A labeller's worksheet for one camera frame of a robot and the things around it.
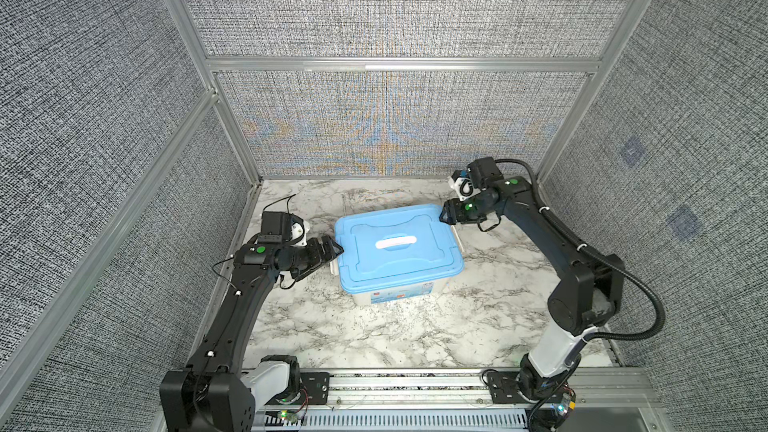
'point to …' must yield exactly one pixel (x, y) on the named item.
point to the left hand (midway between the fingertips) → (331, 256)
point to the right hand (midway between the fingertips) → (451, 214)
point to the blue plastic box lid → (390, 249)
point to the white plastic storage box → (372, 299)
